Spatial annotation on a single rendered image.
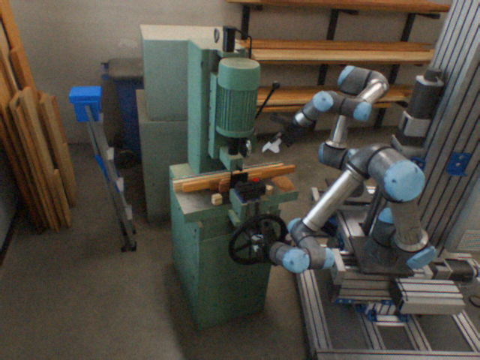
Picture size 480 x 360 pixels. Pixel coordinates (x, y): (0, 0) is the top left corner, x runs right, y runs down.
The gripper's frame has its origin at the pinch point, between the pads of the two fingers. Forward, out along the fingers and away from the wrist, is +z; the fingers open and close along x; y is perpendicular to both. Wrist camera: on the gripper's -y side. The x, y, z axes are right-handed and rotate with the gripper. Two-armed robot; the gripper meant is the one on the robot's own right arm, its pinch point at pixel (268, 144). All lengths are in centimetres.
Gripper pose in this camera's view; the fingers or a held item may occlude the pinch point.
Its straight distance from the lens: 161.9
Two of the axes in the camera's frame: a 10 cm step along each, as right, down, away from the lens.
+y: 6.8, 7.3, 0.3
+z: -5.8, 5.1, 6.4
